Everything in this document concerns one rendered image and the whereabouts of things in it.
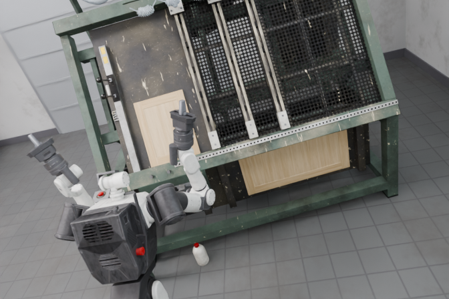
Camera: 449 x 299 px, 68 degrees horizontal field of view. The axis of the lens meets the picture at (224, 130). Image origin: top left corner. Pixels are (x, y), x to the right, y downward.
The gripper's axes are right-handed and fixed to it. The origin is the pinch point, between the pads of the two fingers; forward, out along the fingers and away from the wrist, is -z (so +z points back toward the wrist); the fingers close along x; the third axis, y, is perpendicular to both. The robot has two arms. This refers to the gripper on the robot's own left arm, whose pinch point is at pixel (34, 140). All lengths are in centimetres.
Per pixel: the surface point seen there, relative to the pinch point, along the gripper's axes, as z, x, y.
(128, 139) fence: 43, 36, -74
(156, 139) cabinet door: 53, 51, -67
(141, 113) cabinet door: 33, 55, -75
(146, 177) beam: 71, 29, -63
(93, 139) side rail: 30, 17, -84
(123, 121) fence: 31, 41, -78
